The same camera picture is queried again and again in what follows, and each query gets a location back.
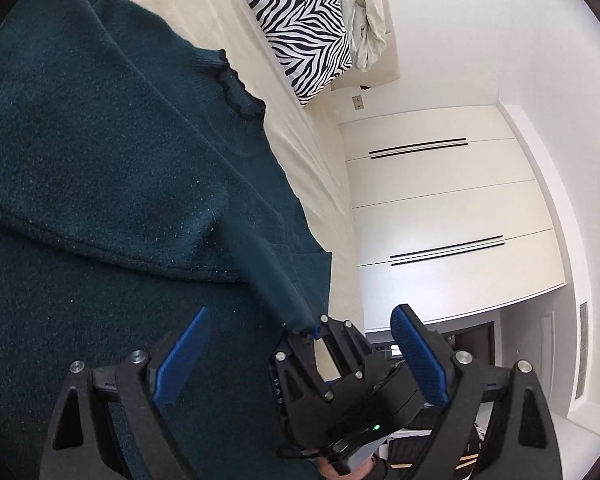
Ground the crumpled white duvet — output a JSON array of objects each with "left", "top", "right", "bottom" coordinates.
[{"left": 330, "top": 0, "right": 388, "bottom": 72}]

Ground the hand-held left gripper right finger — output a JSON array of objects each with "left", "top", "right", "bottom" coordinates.
[{"left": 390, "top": 304, "right": 563, "bottom": 480}]

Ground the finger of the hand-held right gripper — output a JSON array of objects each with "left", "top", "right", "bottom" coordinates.
[
  {"left": 319, "top": 315, "right": 375, "bottom": 387},
  {"left": 272, "top": 331, "right": 332, "bottom": 404}
]

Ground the dark teal knit sweater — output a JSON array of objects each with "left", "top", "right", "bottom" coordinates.
[{"left": 0, "top": 0, "right": 333, "bottom": 480}]

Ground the black wardrobe handle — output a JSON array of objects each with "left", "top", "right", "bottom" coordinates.
[
  {"left": 390, "top": 235, "right": 504, "bottom": 259},
  {"left": 371, "top": 143, "right": 469, "bottom": 160},
  {"left": 391, "top": 242, "right": 506, "bottom": 266},
  {"left": 369, "top": 137, "right": 467, "bottom": 154}
]

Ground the person's right hand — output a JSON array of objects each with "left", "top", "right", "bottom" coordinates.
[{"left": 317, "top": 452, "right": 388, "bottom": 480}]

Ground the zebra print pillow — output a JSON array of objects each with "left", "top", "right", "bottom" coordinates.
[{"left": 220, "top": 0, "right": 355, "bottom": 107}]

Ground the white wardrobe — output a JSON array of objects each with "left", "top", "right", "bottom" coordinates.
[{"left": 337, "top": 102, "right": 568, "bottom": 333}]

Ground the white air vent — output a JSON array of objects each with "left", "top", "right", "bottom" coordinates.
[{"left": 575, "top": 301, "right": 589, "bottom": 401}]

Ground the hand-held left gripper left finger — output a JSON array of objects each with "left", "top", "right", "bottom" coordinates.
[{"left": 39, "top": 305, "right": 212, "bottom": 480}]

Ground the bed with beige sheet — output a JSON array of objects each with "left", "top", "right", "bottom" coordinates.
[{"left": 65, "top": 0, "right": 366, "bottom": 333}]

